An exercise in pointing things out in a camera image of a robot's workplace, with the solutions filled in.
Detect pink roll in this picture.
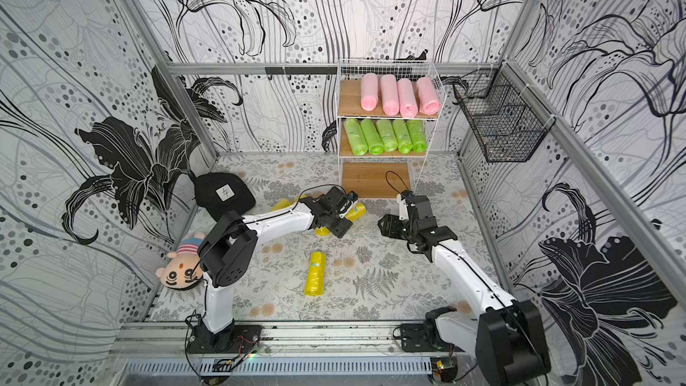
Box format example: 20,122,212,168
360,73,379,112
397,79,418,119
380,74,399,116
416,77,441,115

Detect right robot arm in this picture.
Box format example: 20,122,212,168
378,190,551,385

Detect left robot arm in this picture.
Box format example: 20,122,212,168
199,185,358,334

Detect yellow roll far left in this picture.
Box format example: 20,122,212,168
271,198,292,212

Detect black cap with label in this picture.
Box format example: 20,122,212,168
192,173,257,221

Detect green roll front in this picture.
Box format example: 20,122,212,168
392,119,413,155

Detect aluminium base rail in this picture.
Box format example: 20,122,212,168
109,319,553,359

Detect yellow roll upright middle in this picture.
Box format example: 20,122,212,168
315,227,330,237

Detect green roll sideways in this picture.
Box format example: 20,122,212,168
406,120,428,154

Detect white slotted cable duct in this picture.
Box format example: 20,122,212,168
125,357,432,377

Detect pale green roll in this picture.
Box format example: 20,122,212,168
376,119,398,152

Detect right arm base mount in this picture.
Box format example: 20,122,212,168
392,323,464,353

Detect yellow roll front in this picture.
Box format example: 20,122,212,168
304,252,326,297

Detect white wire three-tier shelf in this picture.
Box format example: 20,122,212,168
336,59,446,199

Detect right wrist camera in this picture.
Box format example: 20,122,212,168
397,194,409,221

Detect green roll dark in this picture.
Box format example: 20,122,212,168
360,118,385,155

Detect pink plush toy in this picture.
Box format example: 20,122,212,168
155,233,205,291

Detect black wire wall basket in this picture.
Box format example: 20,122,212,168
450,68,548,164

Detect yellow roll with label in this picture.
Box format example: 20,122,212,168
345,201,367,223

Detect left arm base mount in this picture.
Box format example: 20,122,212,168
185,323,263,355

